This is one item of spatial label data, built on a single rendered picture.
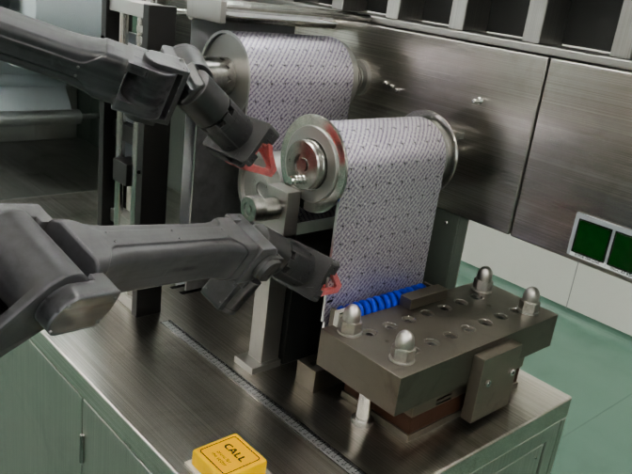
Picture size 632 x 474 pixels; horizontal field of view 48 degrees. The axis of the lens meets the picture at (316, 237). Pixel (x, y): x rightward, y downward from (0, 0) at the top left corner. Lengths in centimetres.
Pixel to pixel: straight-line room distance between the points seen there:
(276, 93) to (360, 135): 21
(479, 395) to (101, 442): 60
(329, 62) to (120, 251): 76
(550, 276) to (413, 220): 283
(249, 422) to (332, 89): 60
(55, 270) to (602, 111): 85
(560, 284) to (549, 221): 276
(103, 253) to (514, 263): 359
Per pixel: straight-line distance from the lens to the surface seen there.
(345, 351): 104
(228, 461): 96
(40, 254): 57
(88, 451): 131
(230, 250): 82
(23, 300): 56
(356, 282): 114
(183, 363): 120
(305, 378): 116
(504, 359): 114
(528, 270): 406
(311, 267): 102
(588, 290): 390
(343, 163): 103
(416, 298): 117
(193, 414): 108
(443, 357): 105
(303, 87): 127
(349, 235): 109
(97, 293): 58
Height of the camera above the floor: 151
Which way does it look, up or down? 20 degrees down
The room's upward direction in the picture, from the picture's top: 7 degrees clockwise
